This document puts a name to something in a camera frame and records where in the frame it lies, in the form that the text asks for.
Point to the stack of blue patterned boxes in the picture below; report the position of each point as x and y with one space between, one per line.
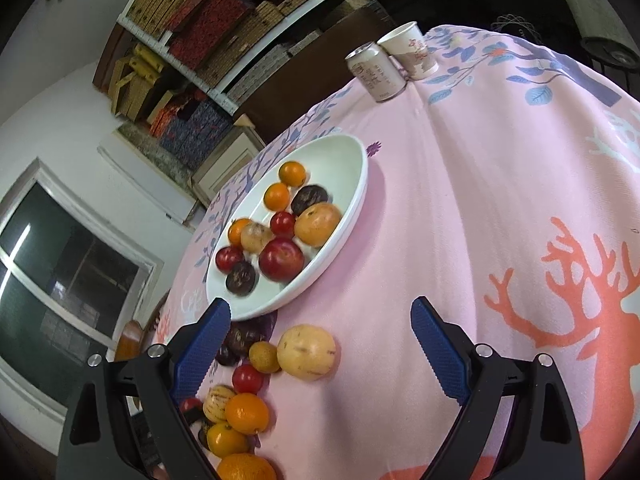
200 130

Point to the small yellow plum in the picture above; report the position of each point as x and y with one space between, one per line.
264 356

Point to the brown wooden board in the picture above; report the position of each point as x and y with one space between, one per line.
305 85

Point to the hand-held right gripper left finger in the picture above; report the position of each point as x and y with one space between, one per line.
202 355

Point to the white paper cup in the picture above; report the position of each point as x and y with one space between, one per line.
410 50

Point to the dark purple plum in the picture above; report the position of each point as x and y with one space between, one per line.
226 356

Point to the red patterned box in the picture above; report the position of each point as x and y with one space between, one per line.
210 25

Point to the dark window with white frame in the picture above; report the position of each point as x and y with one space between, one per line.
60 270

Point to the large pale yellow pepino melon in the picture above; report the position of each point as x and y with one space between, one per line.
306 351

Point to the yellow wooden frames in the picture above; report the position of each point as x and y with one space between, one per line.
135 80

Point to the cardboard box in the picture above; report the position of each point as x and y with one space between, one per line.
225 160

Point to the pale pink drink can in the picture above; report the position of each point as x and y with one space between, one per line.
377 72

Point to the white metal shelf rack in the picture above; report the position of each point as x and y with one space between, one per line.
175 62

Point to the speckled stone slab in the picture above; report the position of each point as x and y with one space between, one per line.
150 147

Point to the dark brown mangosteen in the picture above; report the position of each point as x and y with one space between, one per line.
246 335
203 435
309 199
241 277

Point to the white leaning board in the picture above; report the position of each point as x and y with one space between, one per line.
145 190

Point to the red apple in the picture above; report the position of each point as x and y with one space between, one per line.
281 259

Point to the yellow-orange persimmon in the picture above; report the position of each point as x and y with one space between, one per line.
317 223

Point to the pink deer print tablecloth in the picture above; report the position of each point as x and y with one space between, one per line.
475 210

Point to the white oval plate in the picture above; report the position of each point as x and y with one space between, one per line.
335 170

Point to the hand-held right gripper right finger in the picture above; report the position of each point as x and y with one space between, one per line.
440 355

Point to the black panel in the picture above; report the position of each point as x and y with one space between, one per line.
475 0

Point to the brown wooden chair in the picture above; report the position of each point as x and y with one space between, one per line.
127 340

